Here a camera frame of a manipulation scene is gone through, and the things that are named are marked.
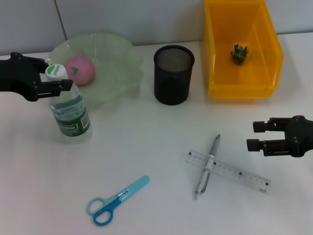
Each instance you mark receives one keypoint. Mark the black mesh pen holder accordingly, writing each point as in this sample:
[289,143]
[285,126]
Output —
[171,83]

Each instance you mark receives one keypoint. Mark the blue scissors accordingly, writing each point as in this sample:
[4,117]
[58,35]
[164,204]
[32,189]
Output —
[102,215]

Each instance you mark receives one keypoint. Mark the yellow plastic bin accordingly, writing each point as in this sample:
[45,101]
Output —
[244,78]

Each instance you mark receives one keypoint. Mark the clear green-label water bottle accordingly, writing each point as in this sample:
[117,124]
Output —
[71,117]

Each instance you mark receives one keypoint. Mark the green plastic wrapper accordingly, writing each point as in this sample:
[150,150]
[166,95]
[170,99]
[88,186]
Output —
[239,55]

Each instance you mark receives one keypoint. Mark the pink toy peach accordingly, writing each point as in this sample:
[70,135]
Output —
[82,73]

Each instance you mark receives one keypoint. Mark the green glass fruit plate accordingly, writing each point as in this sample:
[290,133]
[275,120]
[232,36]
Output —
[112,63]

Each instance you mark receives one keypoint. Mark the transparent plastic ruler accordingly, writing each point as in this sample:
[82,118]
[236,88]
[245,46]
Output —
[244,177]

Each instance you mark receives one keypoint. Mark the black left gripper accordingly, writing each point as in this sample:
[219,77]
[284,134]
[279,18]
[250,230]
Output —
[19,76]

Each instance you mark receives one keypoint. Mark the grey white pen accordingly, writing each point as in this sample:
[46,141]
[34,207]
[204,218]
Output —
[212,149]

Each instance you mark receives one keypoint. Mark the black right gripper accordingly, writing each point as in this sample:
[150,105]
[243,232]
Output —
[302,137]

